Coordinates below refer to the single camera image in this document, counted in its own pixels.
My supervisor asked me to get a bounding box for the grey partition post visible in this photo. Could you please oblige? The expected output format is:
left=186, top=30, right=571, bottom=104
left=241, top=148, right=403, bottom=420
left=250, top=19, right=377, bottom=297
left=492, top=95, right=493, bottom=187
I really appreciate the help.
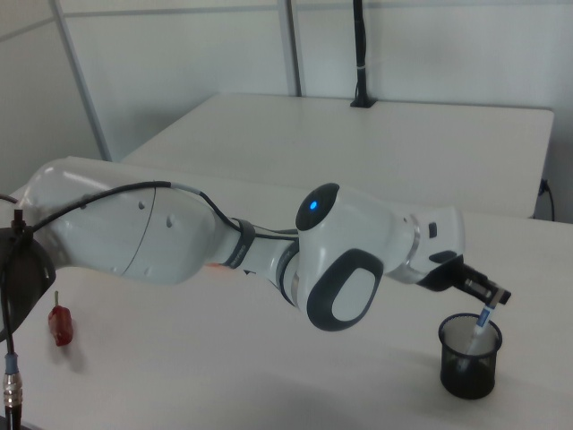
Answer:
left=277, top=0, right=303, bottom=97
left=53, top=0, right=113, bottom=162

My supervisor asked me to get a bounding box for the black mesh pen cup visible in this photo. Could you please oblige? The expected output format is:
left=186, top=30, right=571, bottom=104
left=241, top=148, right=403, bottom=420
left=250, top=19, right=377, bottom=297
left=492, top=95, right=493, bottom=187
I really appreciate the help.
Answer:
left=437, top=314, right=504, bottom=400

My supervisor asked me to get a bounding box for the black pole with clamp base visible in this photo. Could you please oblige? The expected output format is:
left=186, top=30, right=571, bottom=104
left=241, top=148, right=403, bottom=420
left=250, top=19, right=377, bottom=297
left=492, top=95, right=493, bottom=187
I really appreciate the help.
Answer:
left=349, top=0, right=377, bottom=109

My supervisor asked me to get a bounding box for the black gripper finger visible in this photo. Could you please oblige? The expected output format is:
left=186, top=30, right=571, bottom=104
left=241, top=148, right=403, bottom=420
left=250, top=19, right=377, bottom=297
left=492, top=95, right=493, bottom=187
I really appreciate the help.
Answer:
left=485, top=286, right=514, bottom=311

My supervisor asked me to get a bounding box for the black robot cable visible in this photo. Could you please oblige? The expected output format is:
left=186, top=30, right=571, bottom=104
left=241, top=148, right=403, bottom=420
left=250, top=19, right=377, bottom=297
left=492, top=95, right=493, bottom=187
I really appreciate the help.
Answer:
left=0, top=178, right=300, bottom=430

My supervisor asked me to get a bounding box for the red chili pepper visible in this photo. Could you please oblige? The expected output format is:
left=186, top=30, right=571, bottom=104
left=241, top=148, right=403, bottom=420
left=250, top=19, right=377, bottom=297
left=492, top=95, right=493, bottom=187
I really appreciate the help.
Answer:
left=47, top=289, right=74, bottom=348

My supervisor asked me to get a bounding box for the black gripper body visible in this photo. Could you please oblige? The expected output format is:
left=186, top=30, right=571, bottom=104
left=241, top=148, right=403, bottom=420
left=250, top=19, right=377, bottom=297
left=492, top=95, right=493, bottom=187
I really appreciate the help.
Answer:
left=423, top=254, right=500, bottom=300

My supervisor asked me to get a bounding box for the blue white marker pen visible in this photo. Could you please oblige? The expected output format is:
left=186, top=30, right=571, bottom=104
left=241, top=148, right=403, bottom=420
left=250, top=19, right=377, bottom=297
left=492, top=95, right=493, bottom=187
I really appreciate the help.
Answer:
left=465, top=304, right=496, bottom=359

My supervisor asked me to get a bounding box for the black plug cable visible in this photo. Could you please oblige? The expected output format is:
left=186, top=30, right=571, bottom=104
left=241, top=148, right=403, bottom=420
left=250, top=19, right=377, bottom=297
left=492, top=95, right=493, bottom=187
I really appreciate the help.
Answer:
left=539, top=177, right=556, bottom=223

